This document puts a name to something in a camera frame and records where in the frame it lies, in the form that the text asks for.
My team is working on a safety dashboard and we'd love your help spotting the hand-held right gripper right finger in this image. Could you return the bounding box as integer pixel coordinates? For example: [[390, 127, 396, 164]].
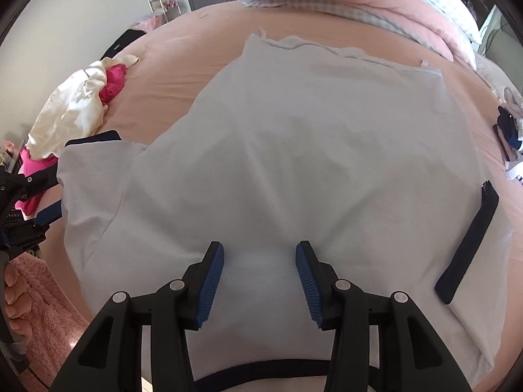
[[295, 240, 475, 392]]

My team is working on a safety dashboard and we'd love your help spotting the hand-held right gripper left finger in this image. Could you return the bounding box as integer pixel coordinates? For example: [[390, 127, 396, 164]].
[[49, 241, 225, 392]]

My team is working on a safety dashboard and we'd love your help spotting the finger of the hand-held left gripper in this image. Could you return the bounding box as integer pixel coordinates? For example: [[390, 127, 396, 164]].
[[33, 204, 63, 229], [14, 167, 60, 199]]

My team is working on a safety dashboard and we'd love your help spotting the light grey navy-trimmed shirt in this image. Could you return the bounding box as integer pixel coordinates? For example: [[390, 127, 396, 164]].
[[57, 28, 517, 392]]

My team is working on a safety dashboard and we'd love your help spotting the stack of folded clothes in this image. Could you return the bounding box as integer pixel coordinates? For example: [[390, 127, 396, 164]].
[[492, 88, 523, 180]]

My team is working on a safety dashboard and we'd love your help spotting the person's left hand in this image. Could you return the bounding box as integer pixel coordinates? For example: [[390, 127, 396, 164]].
[[3, 267, 32, 341]]

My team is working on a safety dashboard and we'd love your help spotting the black bag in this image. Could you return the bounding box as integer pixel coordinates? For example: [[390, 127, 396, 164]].
[[100, 29, 147, 60]]

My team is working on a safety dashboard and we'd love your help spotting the pink bed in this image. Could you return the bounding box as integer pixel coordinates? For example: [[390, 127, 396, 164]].
[[12, 0, 523, 392]]

